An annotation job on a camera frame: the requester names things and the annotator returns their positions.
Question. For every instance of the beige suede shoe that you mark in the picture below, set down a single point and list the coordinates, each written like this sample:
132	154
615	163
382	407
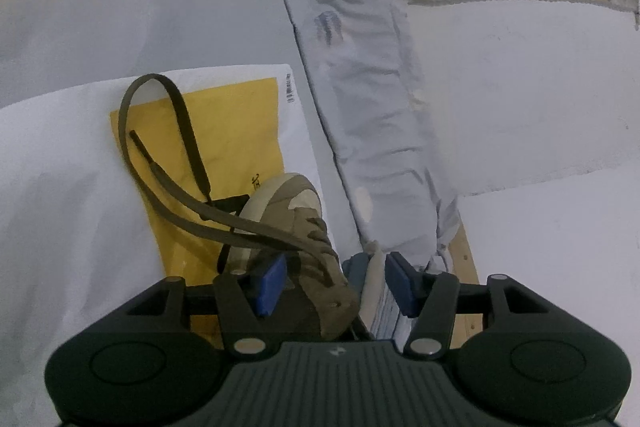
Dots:
300	217

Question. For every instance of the brown shoelace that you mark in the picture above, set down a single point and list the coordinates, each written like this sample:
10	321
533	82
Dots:
187	129

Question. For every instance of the white and yellow plastic bag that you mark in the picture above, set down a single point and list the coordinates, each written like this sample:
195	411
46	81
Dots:
65	207

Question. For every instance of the blue printed quilt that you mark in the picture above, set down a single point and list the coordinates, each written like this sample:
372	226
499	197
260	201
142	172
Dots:
365	107

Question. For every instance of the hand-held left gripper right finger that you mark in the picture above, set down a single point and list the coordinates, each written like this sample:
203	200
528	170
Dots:
400	282

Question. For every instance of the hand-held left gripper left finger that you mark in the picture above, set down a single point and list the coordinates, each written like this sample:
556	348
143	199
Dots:
270	282

